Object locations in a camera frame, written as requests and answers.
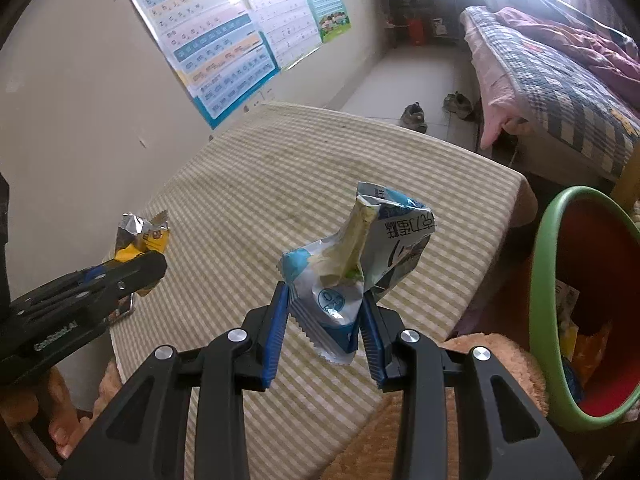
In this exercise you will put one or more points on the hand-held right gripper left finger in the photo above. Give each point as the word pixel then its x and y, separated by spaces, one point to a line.
pixel 276 340

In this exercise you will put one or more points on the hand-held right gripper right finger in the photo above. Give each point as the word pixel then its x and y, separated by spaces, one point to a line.
pixel 371 350

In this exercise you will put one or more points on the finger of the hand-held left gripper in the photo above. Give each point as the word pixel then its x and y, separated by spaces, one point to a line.
pixel 95 275
pixel 140 272

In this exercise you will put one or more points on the gold brown foil wrapper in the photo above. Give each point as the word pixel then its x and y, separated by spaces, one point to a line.
pixel 145 237

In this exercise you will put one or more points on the white blue printed wrapper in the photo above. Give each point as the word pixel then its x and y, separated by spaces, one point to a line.
pixel 330 310

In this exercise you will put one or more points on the pale green wrapper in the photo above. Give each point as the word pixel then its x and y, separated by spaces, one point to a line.
pixel 352 240

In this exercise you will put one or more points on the yellow wrapper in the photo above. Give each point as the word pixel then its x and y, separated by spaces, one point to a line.
pixel 570 335

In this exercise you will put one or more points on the orange wrapper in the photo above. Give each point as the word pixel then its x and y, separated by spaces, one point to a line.
pixel 592 350

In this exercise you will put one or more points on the green bin with red inside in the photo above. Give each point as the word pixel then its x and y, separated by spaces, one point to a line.
pixel 600 240

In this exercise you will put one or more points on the person's left hand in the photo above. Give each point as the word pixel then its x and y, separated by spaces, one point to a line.
pixel 65 420

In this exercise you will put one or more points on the smartphone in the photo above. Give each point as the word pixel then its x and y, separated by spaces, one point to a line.
pixel 125 307

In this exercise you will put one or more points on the brown fleece fabric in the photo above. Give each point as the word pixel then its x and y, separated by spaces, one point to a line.
pixel 500 365

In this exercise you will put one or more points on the blue plastic wrapper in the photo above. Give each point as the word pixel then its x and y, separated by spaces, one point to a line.
pixel 572 380

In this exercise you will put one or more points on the grey sneaker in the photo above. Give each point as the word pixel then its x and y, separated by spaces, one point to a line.
pixel 457 105
pixel 414 117

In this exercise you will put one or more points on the pink bed skirt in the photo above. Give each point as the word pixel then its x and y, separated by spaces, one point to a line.
pixel 495 110

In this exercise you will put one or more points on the bed with plaid sheet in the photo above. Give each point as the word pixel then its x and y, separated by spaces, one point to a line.
pixel 560 90

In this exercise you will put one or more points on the red bucket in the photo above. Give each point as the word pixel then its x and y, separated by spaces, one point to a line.
pixel 416 31

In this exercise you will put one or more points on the white plastic container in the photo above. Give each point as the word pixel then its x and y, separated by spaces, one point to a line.
pixel 440 26

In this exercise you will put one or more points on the dark metal shelf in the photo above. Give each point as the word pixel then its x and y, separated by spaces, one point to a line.
pixel 400 0

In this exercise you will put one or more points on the purple quilt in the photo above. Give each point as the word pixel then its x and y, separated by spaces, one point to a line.
pixel 590 45

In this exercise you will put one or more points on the blue alphabet wall poster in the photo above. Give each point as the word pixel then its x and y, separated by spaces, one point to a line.
pixel 210 45

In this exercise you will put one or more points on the white chart wall poster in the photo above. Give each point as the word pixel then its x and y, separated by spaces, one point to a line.
pixel 290 25

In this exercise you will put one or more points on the teal wall poster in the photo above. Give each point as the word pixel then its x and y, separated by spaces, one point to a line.
pixel 325 0

